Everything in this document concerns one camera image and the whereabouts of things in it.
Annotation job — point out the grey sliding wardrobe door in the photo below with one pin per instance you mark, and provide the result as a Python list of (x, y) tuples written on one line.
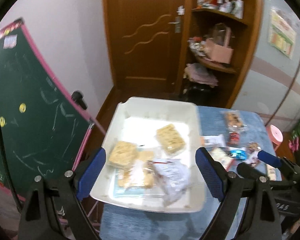
[(265, 80)]

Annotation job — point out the black bag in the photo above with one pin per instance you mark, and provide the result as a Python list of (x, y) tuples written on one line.
[(197, 91)]

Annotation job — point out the red snack packet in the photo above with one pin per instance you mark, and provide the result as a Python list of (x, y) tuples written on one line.
[(234, 138)]

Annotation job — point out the blue snack packet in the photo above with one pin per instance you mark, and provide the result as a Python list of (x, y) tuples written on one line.
[(237, 153)]

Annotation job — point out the wooden door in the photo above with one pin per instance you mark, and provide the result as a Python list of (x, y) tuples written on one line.
[(145, 55)]

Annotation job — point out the blue fleece table cover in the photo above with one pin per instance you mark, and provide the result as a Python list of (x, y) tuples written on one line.
[(211, 120)]

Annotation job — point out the green chalkboard with pink frame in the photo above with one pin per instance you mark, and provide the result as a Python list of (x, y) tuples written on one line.
[(27, 80)]

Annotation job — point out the wall poster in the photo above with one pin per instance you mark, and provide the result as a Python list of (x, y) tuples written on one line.
[(282, 33)]

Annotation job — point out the wooden corner shelf unit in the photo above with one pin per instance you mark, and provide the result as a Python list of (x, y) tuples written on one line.
[(250, 55)]

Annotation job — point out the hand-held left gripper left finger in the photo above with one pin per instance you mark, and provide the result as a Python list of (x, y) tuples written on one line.
[(90, 175)]

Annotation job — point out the clear biscuit packet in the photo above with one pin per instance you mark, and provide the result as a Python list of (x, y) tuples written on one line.
[(135, 178)]

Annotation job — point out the clear nut cookie packet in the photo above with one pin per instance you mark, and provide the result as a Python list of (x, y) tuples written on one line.
[(233, 121)]

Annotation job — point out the cream cracker pack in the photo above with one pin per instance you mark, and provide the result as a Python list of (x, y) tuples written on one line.
[(221, 158)]

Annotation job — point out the square rice cracker packet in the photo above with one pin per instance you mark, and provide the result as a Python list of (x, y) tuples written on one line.
[(168, 138), (122, 153)]

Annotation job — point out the pale snack packet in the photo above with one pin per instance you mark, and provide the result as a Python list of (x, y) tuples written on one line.
[(271, 173)]

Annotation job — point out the white plastic bin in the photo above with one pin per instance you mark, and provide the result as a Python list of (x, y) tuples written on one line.
[(145, 112)]

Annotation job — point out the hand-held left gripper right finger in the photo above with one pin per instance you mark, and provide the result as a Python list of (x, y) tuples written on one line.
[(210, 175)]

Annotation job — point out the white door ornament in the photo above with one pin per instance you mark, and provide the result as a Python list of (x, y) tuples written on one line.
[(181, 10)]

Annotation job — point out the white and orange card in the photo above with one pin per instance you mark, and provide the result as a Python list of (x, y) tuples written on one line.
[(212, 140)]

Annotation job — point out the pile of small wrappers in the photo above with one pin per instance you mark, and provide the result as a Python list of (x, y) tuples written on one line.
[(198, 47)]

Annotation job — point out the black clamp knob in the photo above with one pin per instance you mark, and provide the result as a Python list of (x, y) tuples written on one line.
[(78, 99)]

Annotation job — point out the pink stool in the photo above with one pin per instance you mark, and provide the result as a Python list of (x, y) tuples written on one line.
[(275, 133)]

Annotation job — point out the pink gift box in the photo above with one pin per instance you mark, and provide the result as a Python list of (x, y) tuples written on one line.
[(221, 52)]

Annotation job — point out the white labelled snack packet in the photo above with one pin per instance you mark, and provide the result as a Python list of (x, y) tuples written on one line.
[(172, 177)]

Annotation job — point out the folded pink cloth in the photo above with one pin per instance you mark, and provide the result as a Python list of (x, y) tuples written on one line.
[(201, 75)]

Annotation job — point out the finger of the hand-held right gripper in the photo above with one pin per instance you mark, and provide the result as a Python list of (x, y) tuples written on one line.
[(270, 158), (247, 170)]

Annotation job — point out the pale chalkboard sticker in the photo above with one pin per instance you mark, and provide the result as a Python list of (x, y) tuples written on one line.
[(10, 41)]

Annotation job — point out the shelf cups and jars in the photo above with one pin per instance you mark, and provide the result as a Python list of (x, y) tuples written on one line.
[(222, 5)]

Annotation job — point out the yellow round magnet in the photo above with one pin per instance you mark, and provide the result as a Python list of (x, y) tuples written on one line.
[(2, 121), (22, 107)]

